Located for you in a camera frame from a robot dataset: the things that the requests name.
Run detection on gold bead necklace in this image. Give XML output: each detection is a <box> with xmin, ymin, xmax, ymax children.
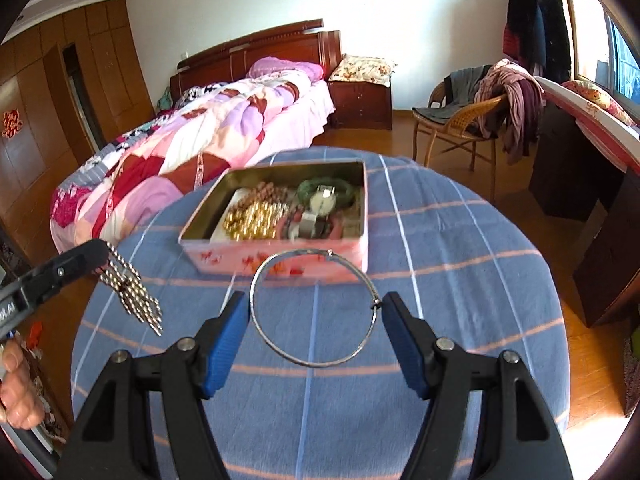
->
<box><xmin>222</xmin><ymin>199</ymin><xmax>291</xmax><ymax>241</ymax></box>

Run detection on pink pillow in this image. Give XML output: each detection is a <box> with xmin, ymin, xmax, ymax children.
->
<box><xmin>247</xmin><ymin>56</ymin><xmax>325</xmax><ymax>82</ymax></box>

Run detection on pink and purple clothing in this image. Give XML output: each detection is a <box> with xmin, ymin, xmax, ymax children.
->
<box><xmin>475</xmin><ymin>58</ymin><xmax>545</xmax><ymax>166</ymax></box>

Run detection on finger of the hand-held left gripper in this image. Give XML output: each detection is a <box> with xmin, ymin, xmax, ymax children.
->
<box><xmin>27</xmin><ymin>239</ymin><xmax>112</xmax><ymax>288</ymax></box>

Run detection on pink patchwork quilt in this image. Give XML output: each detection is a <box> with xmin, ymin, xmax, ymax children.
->
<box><xmin>50</xmin><ymin>71</ymin><xmax>323</xmax><ymax>251</ymax></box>

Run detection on dark hanging clothes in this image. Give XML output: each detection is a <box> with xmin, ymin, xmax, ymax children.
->
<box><xmin>502</xmin><ymin>0</ymin><xmax>573</xmax><ymax>86</ymax></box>

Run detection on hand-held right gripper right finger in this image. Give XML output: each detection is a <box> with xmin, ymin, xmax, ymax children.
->
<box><xmin>381</xmin><ymin>291</ymin><xmax>576</xmax><ymax>480</ymax></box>

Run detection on red wardrobe decoration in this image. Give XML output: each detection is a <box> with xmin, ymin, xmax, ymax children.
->
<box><xmin>1</xmin><ymin>110</ymin><xmax>23</xmax><ymax>138</ymax></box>

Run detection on silver chain bracelet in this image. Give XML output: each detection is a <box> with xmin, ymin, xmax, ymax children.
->
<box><xmin>97</xmin><ymin>241</ymin><xmax>163</xmax><ymax>336</ymax></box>

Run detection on dark wooden desk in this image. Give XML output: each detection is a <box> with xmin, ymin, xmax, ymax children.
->
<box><xmin>527</xmin><ymin>76</ymin><xmax>640</xmax><ymax>328</ymax></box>

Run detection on pink metal tin box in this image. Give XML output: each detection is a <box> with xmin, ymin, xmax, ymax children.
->
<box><xmin>179</xmin><ymin>157</ymin><xmax>370</xmax><ymax>278</ymax></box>

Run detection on wooden bed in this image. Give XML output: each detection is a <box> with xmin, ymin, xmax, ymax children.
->
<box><xmin>50</xmin><ymin>19</ymin><xmax>343</xmax><ymax>256</ymax></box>

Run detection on white printed paper card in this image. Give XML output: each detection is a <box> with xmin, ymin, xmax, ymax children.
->
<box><xmin>210</xmin><ymin>187</ymin><xmax>251</xmax><ymax>242</ymax></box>

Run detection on floral red cushion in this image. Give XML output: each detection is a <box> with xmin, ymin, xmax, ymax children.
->
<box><xmin>560</xmin><ymin>80</ymin><xmax>637</xmax><ymax>126</ymax></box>

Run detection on person's left hand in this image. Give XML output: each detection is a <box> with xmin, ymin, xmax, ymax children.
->
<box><xmin>0</xmin><ymin>337</ymin><xmax>47</xmax><ymax>431</ymax></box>

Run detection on floral pillow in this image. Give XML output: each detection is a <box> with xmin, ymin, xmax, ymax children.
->
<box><xmin>329</xmin><ymin>55</ymin><xmax>397</xmax><ymax>86</ymax></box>

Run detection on green jade bangle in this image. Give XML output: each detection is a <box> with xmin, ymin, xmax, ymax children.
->
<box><xmin>296</xmin><ymin>177</ymin><xmax>357</xmax><ymax>208</ymax></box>

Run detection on silver wire bangle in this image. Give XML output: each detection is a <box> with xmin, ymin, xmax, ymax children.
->
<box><xmin>249</xmin><ymin>250</ymin><xmax>385</xmax><ymax>368</ymax></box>

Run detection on grey clothing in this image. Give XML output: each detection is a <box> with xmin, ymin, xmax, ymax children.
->
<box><xmin>415</xmin><ymin>66</ymin><xmax>493</xmax><ymax>123</ymax></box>

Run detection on wooden wardrobe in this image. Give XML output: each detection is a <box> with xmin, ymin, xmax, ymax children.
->
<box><xmin>0</xmin><ymin>0</ymin><xmax>156</xmax><ymax>261</ymax></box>

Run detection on wooden nightstand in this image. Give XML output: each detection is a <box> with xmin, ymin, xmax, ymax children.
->
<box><xmin>327</xmin><ymin>79</ymin><xmax>394</xmax><ymax>131</ymax></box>

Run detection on blue plaid tablecloth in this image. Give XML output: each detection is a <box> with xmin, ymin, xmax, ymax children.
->
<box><xmin>70</xmin><ymin>146</ymin><xmax>571</xmax><ymax>480</ymax></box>

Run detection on silver wristwatch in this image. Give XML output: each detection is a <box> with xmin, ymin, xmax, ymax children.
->
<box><xmin>287</xmin><ymin>185</ymin><xmax>336</xmax><ymax>238</ymax></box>

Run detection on window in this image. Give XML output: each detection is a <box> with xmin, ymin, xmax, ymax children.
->
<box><xmin>565</xmin><ymin>0</ymin><xmax>640</xmax><ymax>111</ymax></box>

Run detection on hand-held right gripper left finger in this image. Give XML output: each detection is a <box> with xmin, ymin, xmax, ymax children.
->
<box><xmin>55</xmin><ymin>290</ymin><xmax>251</xmax><ymax>480</ymax></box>

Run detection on wicker chair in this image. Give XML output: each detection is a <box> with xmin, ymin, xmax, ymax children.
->
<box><xmin>412</xmin><ymin>67</ymin><xmax>506</xmax><ymax>181</ymax></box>

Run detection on brown wooden bead bracelet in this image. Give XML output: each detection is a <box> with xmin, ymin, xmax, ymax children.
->
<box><xmin>242</xmin><ymin>184</ymin><xmax>291</xmax><ymax>206</ymax></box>

